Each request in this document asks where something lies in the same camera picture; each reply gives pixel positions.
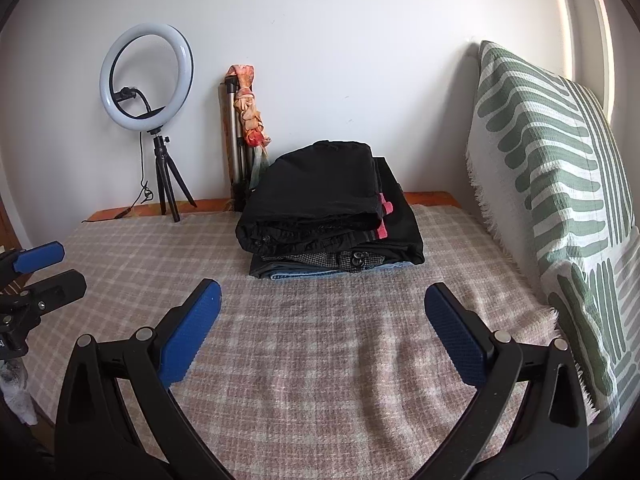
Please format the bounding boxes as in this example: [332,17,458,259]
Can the folded grey checked garment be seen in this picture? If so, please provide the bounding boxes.
[262,250,386,273]

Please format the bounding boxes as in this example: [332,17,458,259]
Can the folded blue jeans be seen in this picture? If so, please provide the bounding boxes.
[270,262,416,281]

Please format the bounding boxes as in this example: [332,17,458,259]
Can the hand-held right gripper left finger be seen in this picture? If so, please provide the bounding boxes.
[54,278,236,480]

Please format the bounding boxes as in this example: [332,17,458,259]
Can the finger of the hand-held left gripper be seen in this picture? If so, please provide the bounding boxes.
[0,241,67,277]
[0,269,88,318]

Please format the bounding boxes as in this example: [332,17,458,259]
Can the white ring light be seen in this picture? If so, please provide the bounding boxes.
[99,23,195,135]

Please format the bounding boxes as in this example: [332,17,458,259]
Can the silver folded tripod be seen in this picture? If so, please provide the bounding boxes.
[218,76,251,201]

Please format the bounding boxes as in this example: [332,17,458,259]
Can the black mini tripod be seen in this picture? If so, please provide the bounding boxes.
[147,130,197,223]

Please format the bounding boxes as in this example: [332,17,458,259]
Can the black cable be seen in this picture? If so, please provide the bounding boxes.
[115,130,153,221]

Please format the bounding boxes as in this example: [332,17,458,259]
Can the orange floral scarf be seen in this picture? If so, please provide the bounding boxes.
[227,64,273,188]

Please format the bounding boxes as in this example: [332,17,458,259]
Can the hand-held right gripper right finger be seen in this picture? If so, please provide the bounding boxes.
[410,282,591,480]

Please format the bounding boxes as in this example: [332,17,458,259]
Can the black pants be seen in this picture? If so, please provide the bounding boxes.
[235,141,386,253]

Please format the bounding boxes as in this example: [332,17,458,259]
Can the white fuzzy cloth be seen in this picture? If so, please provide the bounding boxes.
[0,360,38,428]

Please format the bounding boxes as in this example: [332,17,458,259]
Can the pink plaid blanket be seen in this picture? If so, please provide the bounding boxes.
[20,204,591,480]

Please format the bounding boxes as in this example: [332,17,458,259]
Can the green striped white cushion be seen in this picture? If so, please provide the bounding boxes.
[465,40,640,456]

